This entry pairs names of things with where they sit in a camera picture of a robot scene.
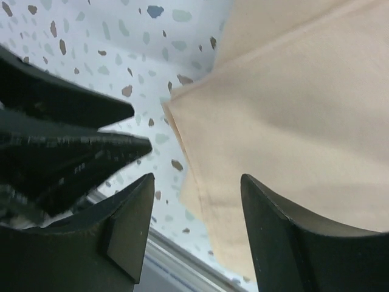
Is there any aluminium rail frame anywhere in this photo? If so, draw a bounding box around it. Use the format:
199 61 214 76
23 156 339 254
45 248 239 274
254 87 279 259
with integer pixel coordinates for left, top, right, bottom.
134 228 243 292

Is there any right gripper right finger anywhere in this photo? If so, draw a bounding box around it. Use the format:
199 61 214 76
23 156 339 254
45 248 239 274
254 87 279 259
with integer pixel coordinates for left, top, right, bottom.
241 174 388 292

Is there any beige surgical drape cloth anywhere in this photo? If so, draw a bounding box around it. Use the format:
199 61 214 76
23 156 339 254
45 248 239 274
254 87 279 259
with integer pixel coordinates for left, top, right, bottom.
164 1 388 280

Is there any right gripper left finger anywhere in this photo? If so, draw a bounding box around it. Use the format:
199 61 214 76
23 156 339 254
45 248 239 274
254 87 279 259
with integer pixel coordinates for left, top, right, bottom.
1 173 154 292

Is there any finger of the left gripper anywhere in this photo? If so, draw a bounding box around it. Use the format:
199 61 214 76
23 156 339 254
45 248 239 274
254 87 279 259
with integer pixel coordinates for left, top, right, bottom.
1 47 134 128
1 110 152 218

